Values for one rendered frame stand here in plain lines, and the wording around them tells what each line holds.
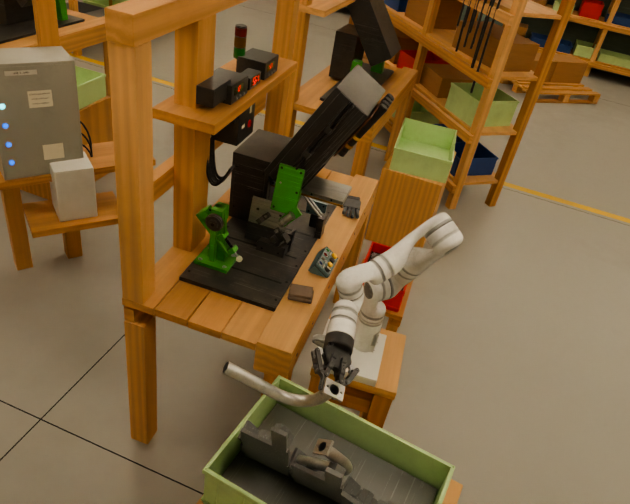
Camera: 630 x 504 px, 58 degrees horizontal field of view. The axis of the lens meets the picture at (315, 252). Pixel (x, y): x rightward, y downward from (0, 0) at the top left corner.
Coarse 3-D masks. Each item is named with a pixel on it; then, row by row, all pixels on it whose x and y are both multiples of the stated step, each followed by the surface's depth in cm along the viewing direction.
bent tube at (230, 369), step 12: (228, 372) 134; (240, 372) 136; (252, 384) 137; (264, 384) 138; (324, 384) 132; (336, 384) 134; (276, 396) 139; (288, 396) 140; (300, 396) 140; (312, 396) 138; (324, 396) 134; (336, 396) 132
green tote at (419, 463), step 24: (288, 384) 185; (264, 408) 183; (288, 408) 191; (312, 408) 185; (336, 408) 180; (336, 432) 185; (360, 432) 180; (384, 432) 175; (216, 456) 159; (384, 456) 180; (408, 456) 175; (432, 456) 170; (216, 480) 155; (432, 480) 175
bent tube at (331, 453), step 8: (320, 440) 144; (328, 440) 142; (320, 448) 143; (328, 448) 140; (304, 456) 163; (328, 456) 142; (336, 456) 142; (344, 456) 145; (304, 464) 161; (312, 464) 159; (320, 464) 157; (328, 464) 155; (344, 464) 144
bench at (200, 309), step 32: (192, 256) 244; (352, 256) 346; (160, 288) 224; (192, 288) 227; (128, 320) 223; (192, 320) 213; (224, 320) 215; (256, 320) 218; (128, 352) 233; (128, 384) 245
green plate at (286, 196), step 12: (288, 168) 241; (300, 168) 241; (276, 180) 244; (288, 180) 243; (300, 180) 241; (276, 192) 246; (288, 192) 244; (300, 192) 250; (276, 204) 247; (288, 204) 246
